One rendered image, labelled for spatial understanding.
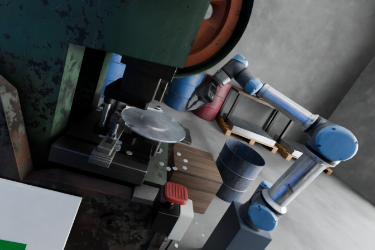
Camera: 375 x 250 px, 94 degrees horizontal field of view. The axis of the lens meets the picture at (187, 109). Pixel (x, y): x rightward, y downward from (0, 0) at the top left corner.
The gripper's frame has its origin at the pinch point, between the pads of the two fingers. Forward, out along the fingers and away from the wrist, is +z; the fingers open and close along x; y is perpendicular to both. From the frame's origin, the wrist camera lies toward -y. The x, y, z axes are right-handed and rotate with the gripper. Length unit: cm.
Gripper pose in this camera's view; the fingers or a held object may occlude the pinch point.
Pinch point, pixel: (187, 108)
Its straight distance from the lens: 86.1
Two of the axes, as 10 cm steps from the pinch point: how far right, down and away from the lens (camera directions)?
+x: -6.5, -6.7, -3.4
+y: -1.1, -3.6, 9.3
